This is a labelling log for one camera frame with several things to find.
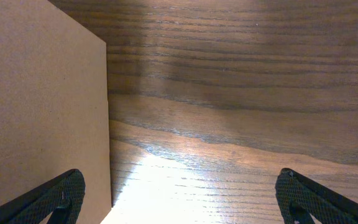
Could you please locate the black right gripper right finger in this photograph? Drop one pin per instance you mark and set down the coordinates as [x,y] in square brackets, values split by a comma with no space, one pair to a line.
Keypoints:
[302,200]

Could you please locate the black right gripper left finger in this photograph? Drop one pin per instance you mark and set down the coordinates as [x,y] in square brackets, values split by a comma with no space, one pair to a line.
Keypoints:
[60,200]

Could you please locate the brown cardboard box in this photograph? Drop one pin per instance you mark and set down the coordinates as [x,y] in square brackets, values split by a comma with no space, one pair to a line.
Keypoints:
[53,104]

